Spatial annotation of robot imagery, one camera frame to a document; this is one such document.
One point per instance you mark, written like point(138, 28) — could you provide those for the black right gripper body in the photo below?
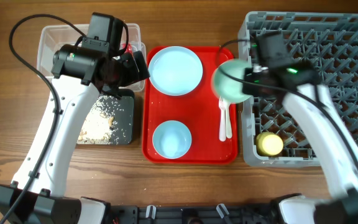
point(253, 84)

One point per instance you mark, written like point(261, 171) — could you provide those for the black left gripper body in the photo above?
point(125, 71)

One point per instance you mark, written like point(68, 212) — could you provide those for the red snack wrapper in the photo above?
point(129, 49)

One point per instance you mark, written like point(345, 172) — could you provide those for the green bowl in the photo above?
point(227, 88)

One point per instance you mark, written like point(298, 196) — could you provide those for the yellow plastic cup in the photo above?
point(269, 144)

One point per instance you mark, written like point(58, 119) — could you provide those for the rice and mushroom leftovers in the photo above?
point(99, 124)

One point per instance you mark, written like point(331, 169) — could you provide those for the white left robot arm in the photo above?
point(36, 193)

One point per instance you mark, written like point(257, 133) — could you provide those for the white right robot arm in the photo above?
point(298, 87)

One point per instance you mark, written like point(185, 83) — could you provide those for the black waste bin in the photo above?
point(117, 118)

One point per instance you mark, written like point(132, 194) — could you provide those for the grey dishwasher rack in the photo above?
point(330, 43)

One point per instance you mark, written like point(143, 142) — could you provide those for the large light blue plate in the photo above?
point(175, 71)

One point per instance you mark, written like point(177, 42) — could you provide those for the white plastic spoon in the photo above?
point(228, 120)

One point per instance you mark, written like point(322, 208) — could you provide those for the white plastic fork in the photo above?
point(222, 125)

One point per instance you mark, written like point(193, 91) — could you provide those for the red plastic tray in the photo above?
point(199, 111)

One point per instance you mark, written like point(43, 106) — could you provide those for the small light blue bowl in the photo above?
point(172, 139)

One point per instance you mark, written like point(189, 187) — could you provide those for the black mounting rail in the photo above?
point(246, 214)

